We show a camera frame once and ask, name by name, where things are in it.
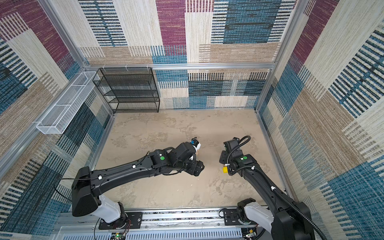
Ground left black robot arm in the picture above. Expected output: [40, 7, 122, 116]
[72, 139, 204, 228]

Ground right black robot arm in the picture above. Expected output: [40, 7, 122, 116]
[219, 136, 316, 240]

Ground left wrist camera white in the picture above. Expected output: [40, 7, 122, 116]
[190, 137, 201, 154]

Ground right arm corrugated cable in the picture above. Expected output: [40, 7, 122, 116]
[225, 135, 328, 240]

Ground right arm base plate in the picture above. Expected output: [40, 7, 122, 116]
[219, 208, 257, 226]

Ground aluminium mounting rail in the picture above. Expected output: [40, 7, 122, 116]
[50, 207, 273, 240]

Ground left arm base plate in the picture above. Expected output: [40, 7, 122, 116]
[98, 212, 143, 230]

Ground black wire shelf rack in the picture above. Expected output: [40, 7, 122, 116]
[93, 67, 161, 114]

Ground white wire mesh basket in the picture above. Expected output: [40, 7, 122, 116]
[36, 72, 96, 135]

